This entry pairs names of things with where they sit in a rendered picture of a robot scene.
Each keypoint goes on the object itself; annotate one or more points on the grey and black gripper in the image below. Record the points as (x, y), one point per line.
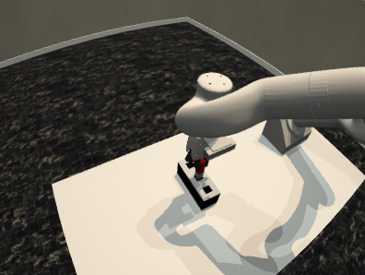
(195, 147)

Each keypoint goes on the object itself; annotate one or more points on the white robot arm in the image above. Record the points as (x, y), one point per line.
(337, 96)

